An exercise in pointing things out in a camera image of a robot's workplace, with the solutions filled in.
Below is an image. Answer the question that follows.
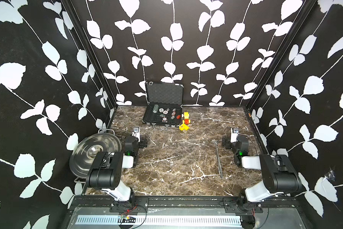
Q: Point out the stainless steel pot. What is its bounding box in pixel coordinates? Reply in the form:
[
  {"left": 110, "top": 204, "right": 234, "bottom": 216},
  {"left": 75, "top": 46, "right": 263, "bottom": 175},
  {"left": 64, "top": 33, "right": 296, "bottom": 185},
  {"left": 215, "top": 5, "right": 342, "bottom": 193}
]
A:
[{"left": 73, "top": 128, "right": 116, "bottom": 184}]

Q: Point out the yellow number six block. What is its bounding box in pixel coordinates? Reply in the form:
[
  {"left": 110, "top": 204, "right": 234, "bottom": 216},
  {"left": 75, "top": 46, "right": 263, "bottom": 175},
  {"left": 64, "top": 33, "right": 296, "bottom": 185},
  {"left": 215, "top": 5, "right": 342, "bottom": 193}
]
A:
[{"left": 179, "top": 124, "right": 189, "bottom": 131}]

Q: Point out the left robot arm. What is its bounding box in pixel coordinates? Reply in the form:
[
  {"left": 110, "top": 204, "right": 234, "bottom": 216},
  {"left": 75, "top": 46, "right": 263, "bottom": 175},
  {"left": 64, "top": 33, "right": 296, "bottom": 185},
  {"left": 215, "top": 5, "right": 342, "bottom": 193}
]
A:
[{"left": 86, "top": 135, "right": 148, "bottom": 202}]

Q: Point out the long metal spoon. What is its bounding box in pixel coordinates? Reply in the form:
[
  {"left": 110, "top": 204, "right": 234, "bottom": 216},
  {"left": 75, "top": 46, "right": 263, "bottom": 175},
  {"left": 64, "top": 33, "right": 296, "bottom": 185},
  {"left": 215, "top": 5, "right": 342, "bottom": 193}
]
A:
[{"left": 212, "top": 140, "right": 223, "bottom": 179}]

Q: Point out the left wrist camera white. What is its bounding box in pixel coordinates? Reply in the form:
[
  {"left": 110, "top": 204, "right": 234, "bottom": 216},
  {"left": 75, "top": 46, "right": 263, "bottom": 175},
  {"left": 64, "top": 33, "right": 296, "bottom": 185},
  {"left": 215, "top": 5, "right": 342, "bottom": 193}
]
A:
[{"left": 132, "top": 127, "right": 140, "bottom": 138}]

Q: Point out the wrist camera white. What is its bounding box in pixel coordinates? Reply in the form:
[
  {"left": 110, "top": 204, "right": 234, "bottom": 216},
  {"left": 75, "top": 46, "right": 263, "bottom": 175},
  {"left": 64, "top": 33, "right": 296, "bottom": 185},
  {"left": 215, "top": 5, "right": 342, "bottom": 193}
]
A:
[
  {"left": 132, "top": 127, "right": 140, "bottom": 138},
  {"left": 230, "top": 127, "right": 239, "bottom": 143}
]

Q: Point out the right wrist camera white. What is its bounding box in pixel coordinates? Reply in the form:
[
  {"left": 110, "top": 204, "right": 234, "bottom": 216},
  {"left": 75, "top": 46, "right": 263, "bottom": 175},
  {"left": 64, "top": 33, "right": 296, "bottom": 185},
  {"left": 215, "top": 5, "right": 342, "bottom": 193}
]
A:
[{"left": 230, "top": 127, "right": 239, "bottom": 143}]

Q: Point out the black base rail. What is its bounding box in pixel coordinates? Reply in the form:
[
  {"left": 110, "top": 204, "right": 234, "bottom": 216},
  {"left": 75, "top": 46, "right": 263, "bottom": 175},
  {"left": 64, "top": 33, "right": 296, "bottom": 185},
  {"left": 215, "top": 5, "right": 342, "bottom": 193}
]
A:
[{"left": 69, "top": 195, "right": 300, "bottom": 215}]

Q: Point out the black poker chip case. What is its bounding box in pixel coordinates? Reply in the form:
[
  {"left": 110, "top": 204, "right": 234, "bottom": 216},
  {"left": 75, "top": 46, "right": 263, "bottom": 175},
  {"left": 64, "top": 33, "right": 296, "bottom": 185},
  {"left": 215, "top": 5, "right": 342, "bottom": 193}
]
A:
[{"left": 143, "top": 81, "right": 184, "bottom": 128}]

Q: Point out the steel pot lid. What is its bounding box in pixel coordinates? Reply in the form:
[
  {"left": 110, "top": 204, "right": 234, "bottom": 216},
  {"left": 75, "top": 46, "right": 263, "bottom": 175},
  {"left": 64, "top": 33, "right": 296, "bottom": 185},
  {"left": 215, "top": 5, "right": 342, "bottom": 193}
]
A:
[{"left": 69, "top": 133, "right": 122, "bottom": 178}]

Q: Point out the white perforated strip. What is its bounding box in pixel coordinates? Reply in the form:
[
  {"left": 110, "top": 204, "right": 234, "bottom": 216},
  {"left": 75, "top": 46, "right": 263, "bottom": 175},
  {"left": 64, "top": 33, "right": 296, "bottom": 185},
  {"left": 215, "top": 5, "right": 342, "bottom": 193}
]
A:
[{"left": 75, "top": 215, "right": 242, "bottom": 227}]

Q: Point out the yellow red toy car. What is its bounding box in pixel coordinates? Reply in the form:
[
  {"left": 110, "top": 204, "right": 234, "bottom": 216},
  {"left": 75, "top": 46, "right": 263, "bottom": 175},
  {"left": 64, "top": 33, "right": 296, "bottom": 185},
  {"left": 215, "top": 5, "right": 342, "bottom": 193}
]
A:
[{"left": 183, "top": 112, "right": 190, "bottom": 125}]

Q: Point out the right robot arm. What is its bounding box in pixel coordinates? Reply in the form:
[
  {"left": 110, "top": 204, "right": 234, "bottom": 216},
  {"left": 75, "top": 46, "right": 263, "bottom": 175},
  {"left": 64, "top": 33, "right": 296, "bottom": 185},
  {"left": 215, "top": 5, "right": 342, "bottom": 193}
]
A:
[{"left": 222, "top": 133, "right": 302, "bottom": 204}]

